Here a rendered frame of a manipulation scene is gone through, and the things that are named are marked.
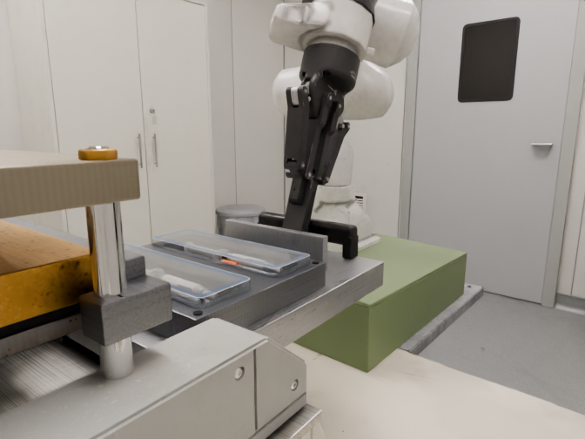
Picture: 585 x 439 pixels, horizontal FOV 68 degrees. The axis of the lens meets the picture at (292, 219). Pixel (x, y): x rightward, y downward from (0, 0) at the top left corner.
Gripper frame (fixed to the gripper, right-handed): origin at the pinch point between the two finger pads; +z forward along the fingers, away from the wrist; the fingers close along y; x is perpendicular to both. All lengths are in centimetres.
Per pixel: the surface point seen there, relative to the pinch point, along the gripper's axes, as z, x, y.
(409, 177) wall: -70, 89, 262
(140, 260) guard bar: 8.3, -10.8, -29.6
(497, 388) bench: 19.1, -22.0, 28.0
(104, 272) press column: 8.9, -12.3, -32.6
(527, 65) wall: -138, 17, 233
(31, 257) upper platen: 9.2, -7.6, -33.8
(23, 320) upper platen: 12.0, -9.4, -34.2
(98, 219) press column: 6.5, -12.3, -33.5
